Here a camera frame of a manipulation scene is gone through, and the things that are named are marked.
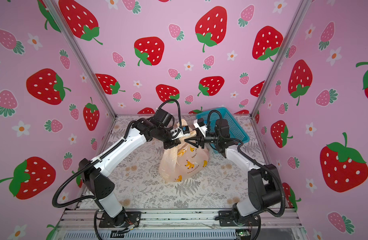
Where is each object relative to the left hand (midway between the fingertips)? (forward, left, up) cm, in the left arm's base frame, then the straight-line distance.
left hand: (180, 140), depth 78 cm
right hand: (0, -3, +2) cm, 4 cm away
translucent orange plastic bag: (-7, -2, -11) cm, 13 cm away
